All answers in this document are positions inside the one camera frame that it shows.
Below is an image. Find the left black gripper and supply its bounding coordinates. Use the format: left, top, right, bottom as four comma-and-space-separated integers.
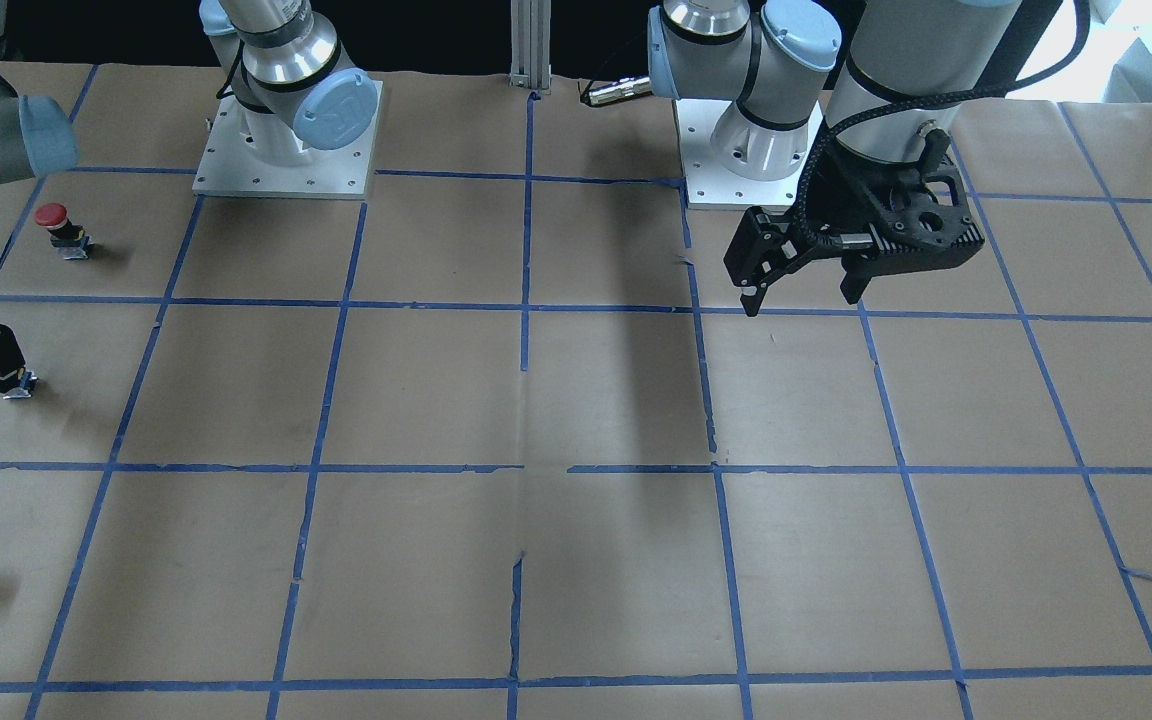
723, 150, 986, 318

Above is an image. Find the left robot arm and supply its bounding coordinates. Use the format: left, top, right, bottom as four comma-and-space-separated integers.
646, 1, 1092, 316

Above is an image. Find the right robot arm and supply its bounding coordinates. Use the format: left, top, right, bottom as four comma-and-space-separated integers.
0, 1, 382, 397

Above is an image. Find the red push button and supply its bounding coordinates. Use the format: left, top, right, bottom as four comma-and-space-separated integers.
33, 202, 92, 262

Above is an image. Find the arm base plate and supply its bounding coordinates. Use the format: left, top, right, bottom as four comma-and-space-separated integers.
675, 99, 823, 211
192, 83, 380, 200

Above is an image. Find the aluminium frame post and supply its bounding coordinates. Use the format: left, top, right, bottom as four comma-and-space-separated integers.
508, 0, 552, 94

